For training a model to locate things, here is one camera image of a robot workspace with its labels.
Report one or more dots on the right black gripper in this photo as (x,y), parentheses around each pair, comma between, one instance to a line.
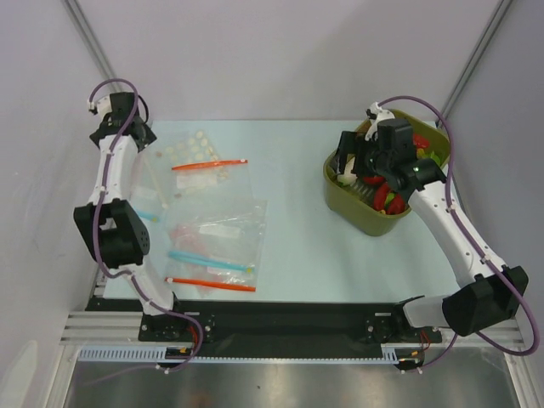
(357,154)

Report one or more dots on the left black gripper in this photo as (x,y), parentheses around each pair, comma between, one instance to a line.
(149,138)

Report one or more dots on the clear red-zipper bag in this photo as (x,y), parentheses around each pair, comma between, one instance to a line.
(227,176)

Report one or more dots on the red toy lobster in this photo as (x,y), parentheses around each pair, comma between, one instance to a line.
(387,201)

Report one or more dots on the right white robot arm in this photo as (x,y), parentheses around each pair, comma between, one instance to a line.
(489,291)

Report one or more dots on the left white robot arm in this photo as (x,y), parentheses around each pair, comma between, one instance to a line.
(115,235)

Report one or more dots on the bag with white pieces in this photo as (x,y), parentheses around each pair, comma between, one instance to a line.
(185,147)

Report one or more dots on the far left blue-zipper bag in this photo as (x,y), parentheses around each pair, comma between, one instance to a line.
(148,188)

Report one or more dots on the bag with blue zipper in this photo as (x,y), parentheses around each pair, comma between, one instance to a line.
(221,229)

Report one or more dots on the bag with orange zipper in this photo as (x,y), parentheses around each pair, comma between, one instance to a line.
(206,276)

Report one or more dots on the white toy egg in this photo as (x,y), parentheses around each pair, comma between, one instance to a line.
(347,177)

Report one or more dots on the red toy tomato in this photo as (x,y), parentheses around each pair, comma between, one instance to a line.
(374,180)

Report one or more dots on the olive green plastic bin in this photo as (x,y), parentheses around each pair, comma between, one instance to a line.
(354,202)

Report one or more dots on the green toy star fruit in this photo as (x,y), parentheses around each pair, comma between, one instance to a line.
(422,154)

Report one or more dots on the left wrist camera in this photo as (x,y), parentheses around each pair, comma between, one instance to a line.
(101,107)

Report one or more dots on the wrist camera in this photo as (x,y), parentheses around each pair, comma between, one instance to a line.
(375,113)
(101,107)

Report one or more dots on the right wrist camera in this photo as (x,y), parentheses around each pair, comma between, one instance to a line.
(375,113)

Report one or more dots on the aluminium frame rail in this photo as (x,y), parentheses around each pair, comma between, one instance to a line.
(101,328)

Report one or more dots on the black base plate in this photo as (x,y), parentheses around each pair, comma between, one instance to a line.
(285,330)

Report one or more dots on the white cable duct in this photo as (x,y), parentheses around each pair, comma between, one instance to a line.
(138,354)

